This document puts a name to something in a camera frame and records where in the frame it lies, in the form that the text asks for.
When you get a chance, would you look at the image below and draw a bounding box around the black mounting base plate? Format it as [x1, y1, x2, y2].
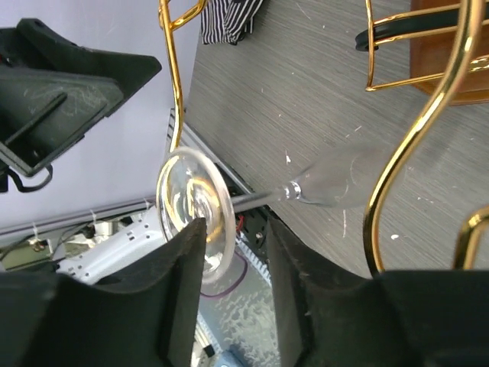
[216, 163, 270, 262]

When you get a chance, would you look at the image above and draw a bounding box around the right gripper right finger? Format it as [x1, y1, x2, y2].
[266, 219, 488, 366]

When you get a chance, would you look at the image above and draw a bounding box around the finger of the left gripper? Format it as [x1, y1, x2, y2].
[1, 18, 161, 177]

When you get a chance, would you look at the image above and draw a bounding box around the black white striped cloth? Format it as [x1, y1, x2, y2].
[201, 0, 264, 45]

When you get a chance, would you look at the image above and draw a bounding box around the clear wine glass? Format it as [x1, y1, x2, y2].
[157, 143, 389, 284]

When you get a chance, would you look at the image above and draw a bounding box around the aluminium frame rail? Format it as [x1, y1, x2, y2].
[1, 109, 220, 247]

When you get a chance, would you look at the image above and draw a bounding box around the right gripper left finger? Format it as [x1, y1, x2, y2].
[1, 219, 206, 366]

